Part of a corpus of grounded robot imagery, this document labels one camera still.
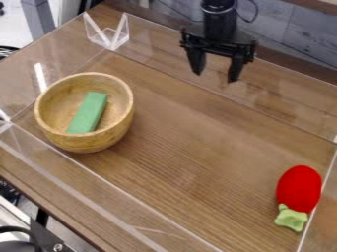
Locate clear acrylic tray walls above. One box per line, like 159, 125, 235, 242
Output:
0, 17, 337, 252

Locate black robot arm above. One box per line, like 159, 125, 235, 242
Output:
180, 0, 259, 83

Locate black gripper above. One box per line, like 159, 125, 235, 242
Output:
180, 28, 258, 83

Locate black cable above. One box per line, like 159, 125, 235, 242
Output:
0, 224, 37, 252

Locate black table clamp bracket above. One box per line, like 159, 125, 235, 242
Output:
29, 220, 76, 252

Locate brown wooden bowl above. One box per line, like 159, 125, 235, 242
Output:
34, 72, 133, 153

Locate green rectangular stick block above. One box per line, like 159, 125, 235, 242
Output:
65, 92, 108, 134

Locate red plush strawberry toy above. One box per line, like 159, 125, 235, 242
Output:
274, 165, 322, 232

